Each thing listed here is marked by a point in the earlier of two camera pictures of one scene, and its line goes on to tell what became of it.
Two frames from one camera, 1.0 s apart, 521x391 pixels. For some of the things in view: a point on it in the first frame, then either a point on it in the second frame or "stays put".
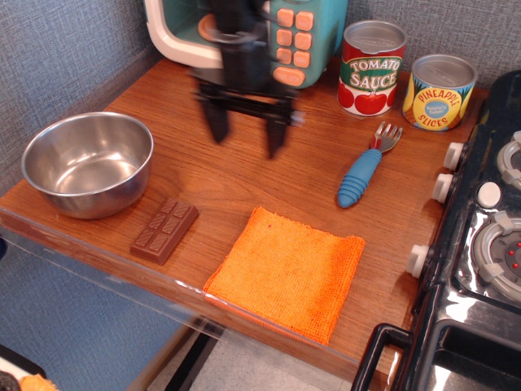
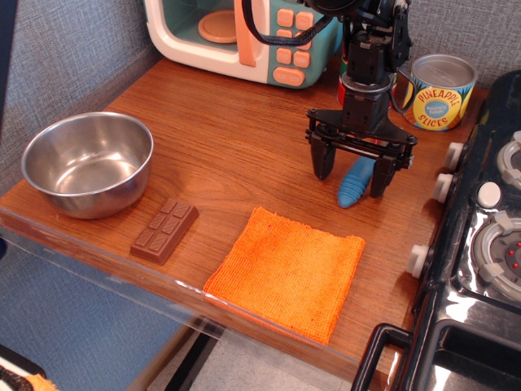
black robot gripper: x=247 y=87 → x=363 y=126
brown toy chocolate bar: x=165 y=231 stays put
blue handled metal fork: x=355 y=182 stays put
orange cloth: x=287 y=274 stays put
